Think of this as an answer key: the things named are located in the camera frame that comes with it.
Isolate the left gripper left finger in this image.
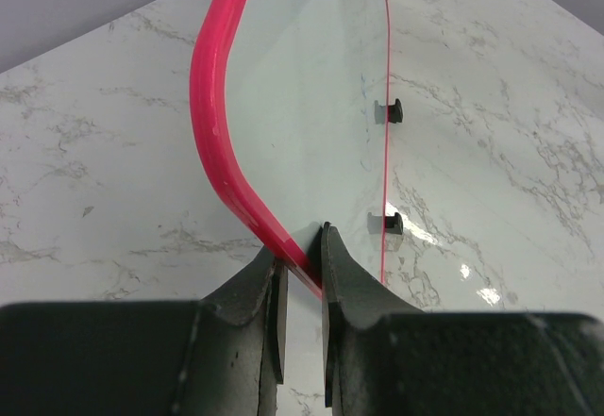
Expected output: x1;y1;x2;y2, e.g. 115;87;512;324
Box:
1;250;288;415

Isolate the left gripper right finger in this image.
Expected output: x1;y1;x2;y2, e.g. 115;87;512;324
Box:
320;224;603;415

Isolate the pink-framed whiteboard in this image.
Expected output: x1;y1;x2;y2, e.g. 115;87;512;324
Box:
190;0;390;293

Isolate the black stand foot right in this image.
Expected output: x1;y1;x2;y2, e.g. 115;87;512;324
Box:
374;98;404;125

